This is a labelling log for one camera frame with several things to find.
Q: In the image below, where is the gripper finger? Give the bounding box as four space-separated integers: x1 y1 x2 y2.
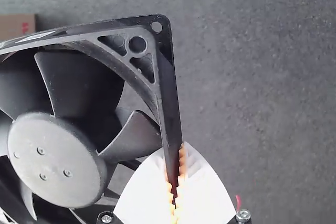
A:
175 141 253 224
96 152 176 224

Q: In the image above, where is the black square fan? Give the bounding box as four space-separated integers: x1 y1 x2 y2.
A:
0 13 244 224

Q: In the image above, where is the cardboard box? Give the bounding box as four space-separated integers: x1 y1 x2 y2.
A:
0 14 37 43

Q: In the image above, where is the black mat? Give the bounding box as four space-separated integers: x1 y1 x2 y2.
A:
0 0 336 224

